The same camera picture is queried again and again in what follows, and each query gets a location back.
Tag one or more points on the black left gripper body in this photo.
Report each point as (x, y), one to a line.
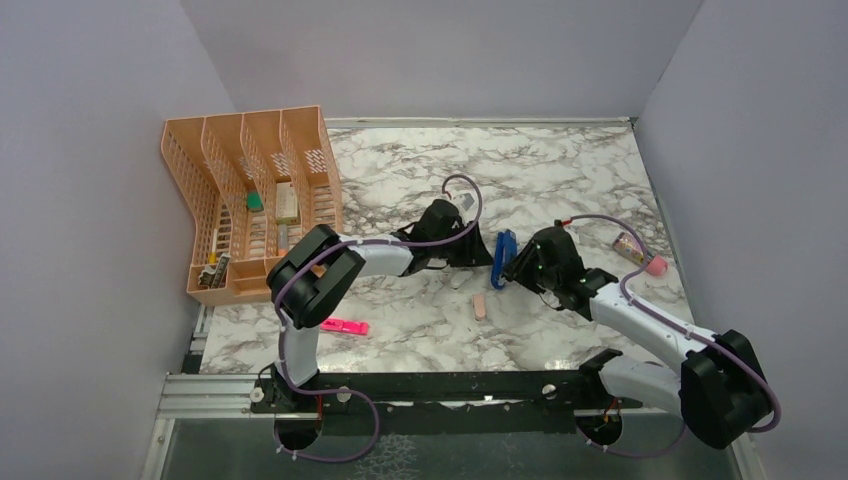
(459, 252)

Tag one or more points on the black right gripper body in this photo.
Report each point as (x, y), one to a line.
(529, 270)

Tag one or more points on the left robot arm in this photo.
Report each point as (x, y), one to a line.
(309, 282)

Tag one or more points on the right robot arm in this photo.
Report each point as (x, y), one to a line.
(713, 382)

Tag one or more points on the white eraser block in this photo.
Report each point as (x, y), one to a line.
(459, 278)

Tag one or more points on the pink highlighter marker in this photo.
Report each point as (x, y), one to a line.
(341, 326)

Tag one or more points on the white paper card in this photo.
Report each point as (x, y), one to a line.
(286, 204)

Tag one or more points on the green eraser in organizer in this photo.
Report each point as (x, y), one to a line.
(254, 202)

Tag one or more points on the orange plastic desk organizer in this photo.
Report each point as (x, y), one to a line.
(255, 184)

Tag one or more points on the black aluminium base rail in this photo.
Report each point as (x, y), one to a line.
(250, 396)

